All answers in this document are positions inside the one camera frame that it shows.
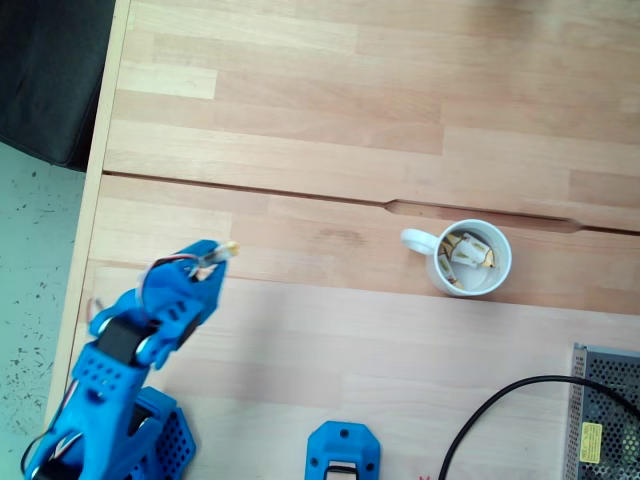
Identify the blue printed post bracket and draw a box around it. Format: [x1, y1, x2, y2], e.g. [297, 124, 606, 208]
[306, 420, 382, 480]

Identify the red white black servo wire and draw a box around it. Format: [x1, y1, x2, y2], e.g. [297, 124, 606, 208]
[137, 253, 201, 321]

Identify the white gold sweet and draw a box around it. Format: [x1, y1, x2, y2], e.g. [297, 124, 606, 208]
[192, 241, 242, 281]
[451, 232, 499, 271]
[438, 248, 465, 289]

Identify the white ceramic mug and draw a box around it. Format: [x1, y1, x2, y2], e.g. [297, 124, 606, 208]
[399, 218, 513, 297]

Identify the thick black power cable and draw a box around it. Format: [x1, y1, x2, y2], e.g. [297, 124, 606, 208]
[437, 374, 640, 480]

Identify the black cushion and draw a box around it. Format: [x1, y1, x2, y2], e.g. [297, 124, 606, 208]
[0, 0, 117, 174]

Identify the light wooden board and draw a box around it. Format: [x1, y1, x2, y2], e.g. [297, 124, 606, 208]
[49, 263, 640, 480]

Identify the perforated metal power supply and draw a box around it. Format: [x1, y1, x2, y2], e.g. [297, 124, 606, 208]
[563, 342, 640, 480]

